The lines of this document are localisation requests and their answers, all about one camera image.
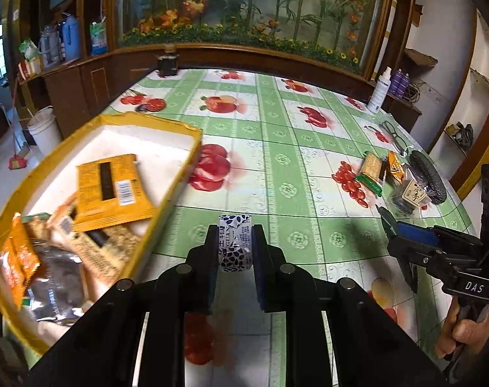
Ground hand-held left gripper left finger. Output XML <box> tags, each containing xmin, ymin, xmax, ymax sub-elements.
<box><xmin>27</xmin><ymin>223</ymin><xmax>221</xmax><ymax>387</ymax></box>

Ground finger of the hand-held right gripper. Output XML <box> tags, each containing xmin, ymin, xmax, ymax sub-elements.
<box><xmin>375</xmin><ymin>205</ymin><xmax>422</xmax><ymax>295</ymax></box>
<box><xmin>397</xmin><ymin>221</ymin><xmax>484</xmax><ymax>259</ymax></box>

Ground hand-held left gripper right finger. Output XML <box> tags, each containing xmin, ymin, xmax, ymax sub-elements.
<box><xmin>250</xmin><ymin>223</ymin><xmax>448</xmax><ymax>387</ymax></box>

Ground leaf-print candy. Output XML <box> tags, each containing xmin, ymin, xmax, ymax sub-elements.
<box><xmin>219</xmin><ymin>214</ymin><xmax>253</xmax><ymax>273</ymax></box>

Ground clear packet with beige label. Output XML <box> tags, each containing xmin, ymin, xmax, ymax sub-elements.
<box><xmin>388</xmin><ymin>165</ymin><xmax>432</xmax><ymax>214</ymax></box>

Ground small orange triangle-print packet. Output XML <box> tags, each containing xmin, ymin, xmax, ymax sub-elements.
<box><xmin>386</xmin><ymin>151</ymin><xmax>408</xmax><ymax>186</ymax></box>

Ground green-ended cracker packet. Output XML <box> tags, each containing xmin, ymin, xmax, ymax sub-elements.
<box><xmin>355</xmin><ymin>151</ymin><xmax>384</xmax><ymax>198</ymax></box>

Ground brown grain bar packet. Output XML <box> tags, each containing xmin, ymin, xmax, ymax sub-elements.
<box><xmin>61</xmin><ymin>210</ymin><xmax>142</xmax><ymax>287</ymax></box>

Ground yellow-edged white foam box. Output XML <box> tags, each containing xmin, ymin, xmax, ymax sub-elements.
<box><xmin>0</xmin><ymin>113</ymin><xmax>204</xmax><ymax>355</ymax></box>

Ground orange packet with dark window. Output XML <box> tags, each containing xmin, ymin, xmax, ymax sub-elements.
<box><xmin>74</xmin><ymin>154</ymin><xmax>158</xmax><ymax>228</ymax></box>

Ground silver foil packet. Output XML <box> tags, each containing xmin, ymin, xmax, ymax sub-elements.
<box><xmin>24</xmin><ymin>246</ymin><xmax>86</xmax><ymax>323</ymax></box>

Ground beige grain snack packet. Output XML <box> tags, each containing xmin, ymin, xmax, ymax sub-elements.
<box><xmin>21</xmin><ymin>213</ymin><xmax>54</xmax><ymax>243</ymax></box>

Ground orange snack packet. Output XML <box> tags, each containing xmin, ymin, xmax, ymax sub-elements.
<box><xmin>0</xmin><ymin>213</ymin><xmax>41</xmax><ymax>311</ymax></box>

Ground person's right hand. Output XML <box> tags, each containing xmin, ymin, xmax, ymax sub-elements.
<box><xmin>434</xmin><ymin>302</ymin><xmax>489</xmax><ymax>360</ymax></box>

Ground black textured glasses case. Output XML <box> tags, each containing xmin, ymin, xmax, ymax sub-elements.
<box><xmin>407</xmin><ymin>150</ymin><xmax>447</xmax><ymax>204</ymax></box>

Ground black-framed eyeglasses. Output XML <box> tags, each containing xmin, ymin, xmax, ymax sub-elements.
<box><xmin>379</xmin><ymin>120</ymin><xmax>410</xmax><ymax>158</ymax></box>

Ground dark bundle on shelf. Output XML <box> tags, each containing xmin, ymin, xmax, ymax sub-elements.
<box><xmin>446</xmin><ymin>122</ymin><xmax>474</xmax><ymax>146</ymax></box>

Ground white spray bottle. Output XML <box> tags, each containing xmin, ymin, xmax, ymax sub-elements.
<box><xmin>366</xmin><ymin>65</ymin><xmax>392</xmax><ymax>114</ymax></box>

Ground dark glass jar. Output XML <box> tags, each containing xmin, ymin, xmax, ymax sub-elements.
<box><xmin>156</xmin><ymin>44</ymin><xmax>179</xmax><ymax>77</ymax></box>

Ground white plastic bucket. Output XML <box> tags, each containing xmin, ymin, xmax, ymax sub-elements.
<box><xmin>27</xmin><ymin>106</ymin><xmax>64</xmax><ymax>154</ymax></box>

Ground red-headed broom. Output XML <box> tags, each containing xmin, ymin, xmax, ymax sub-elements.
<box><xmin>8</xmin><ymin>76</ymin><xmax>28</xmax><ymax>170</ymax></box>

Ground dark wooden cabinet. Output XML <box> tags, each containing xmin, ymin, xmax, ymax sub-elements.
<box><xmin>19</xmin><ymin>46</ymin><xmax>422</xmax><ymax>138</ymax></box>

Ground blue and green bottle pack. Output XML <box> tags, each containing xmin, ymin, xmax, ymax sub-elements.
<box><xmin>89</xmin><ymin>18</ymin><xmax>109</xmax><ymax>55</ymax></box>

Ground blue thermos flask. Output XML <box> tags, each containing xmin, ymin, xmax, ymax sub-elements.
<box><xmin>59</xmin><ymin>14</ymin><xmax>82</xmax><ymax>62</ymax></box>

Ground orange carton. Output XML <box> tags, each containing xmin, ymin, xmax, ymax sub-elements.
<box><xmin>18</xmin><ymin>57</ymin><xmax>44</xmax><ymax>79</ymax></box>

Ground grey thermos flask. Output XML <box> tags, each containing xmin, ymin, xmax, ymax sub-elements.
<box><xmin>39</xmin><ymin>25</ymin><xmax>62</xmax><ymax>67</ymax></box>

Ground glass artificial flower display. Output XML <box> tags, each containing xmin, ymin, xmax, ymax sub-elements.
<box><xmin>115</xmin><ymin>0</ymin><xmax>394</xmax><ymax>77</ymax></box>

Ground green and white bag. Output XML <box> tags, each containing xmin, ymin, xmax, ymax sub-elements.
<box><xmin>19</xmin><ymin>39</ymin><xmax>39</xmax><ymax>61</ymax></box>

